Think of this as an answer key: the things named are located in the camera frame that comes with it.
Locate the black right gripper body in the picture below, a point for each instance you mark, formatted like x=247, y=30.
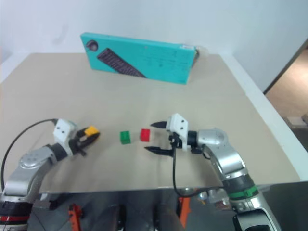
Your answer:
x=176, y=142

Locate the red cube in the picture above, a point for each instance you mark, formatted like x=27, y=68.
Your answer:
x=145, y=134

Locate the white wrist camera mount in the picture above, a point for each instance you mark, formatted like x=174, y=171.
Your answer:
x=179, y=125
x=62, y=130

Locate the green cube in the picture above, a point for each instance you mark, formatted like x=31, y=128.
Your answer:
x=125, y=137

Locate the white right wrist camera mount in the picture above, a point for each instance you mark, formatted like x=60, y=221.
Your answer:
x=179, y=125

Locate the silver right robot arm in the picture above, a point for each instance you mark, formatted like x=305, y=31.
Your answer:
x=228, y=158

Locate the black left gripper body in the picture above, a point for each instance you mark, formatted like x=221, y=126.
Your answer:
x=77, y=145

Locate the orange and black tool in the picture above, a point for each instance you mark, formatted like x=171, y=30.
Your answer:
x=184, y=210
x=75, y=214

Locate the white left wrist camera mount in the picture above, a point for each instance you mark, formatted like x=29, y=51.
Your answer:
x=62, y=130

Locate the yellow cube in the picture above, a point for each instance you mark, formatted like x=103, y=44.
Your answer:
x=91, y=130

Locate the teal keyboard box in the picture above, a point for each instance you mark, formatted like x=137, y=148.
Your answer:
x=144, y=57

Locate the grey metal bracket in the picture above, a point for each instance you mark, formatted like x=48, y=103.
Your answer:
x=45, y=201

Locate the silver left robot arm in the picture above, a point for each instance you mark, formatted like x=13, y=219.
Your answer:
x=31, y=161

